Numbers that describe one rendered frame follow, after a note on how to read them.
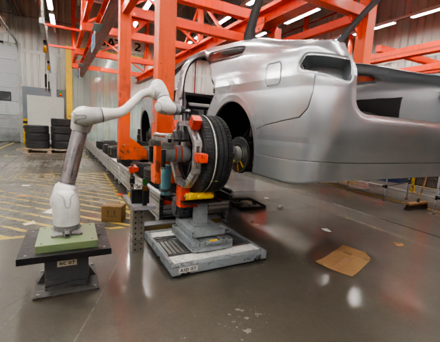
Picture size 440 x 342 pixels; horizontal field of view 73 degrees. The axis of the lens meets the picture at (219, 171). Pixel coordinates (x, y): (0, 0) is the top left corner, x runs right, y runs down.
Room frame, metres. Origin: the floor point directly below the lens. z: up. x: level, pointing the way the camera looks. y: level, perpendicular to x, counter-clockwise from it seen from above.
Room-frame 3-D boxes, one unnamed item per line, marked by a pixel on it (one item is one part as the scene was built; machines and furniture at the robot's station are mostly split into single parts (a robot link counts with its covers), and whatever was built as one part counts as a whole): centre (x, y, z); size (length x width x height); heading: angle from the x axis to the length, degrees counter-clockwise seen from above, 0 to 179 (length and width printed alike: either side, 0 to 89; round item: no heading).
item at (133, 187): (2.37, 0.65, 0.51); 0.20 x 0.14 x 0.13; 21
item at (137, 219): (2.42, 0.68, 0.21); 0.10 x 0.10 x 0.42; 29
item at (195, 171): (2.46, 0.30, 0.85); 0.54 x 0.07 x 0.54; 29
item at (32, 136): (9.40, 5.44, 0.55); 1.40 x 0.80 x 1.09; 115
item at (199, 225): (2.54, 0.15, 0.32); 0.40 x 0.30 x 0.28; 29
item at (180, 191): (2.48, 0.27, 0.48); 0.16 x 0.12 x 0.17; 119
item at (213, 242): (2.51, 0.14, 0.13); 0.50 x 0.36 x 0.10; 29
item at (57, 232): (1.84, 0.97, 0.37); 0.22 x 0.18 x 0.06; 29
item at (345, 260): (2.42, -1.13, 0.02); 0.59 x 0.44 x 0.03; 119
